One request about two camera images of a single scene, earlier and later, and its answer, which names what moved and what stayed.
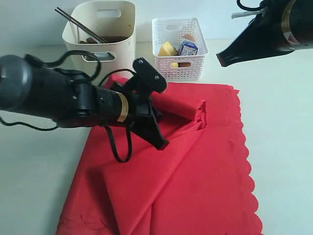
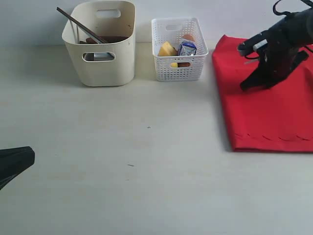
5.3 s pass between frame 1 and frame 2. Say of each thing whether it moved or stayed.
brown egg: stayed
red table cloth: moved
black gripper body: moved
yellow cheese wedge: stayed
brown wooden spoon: stayed
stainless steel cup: stayed
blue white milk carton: stayed
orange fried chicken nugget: stayed
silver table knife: stayed
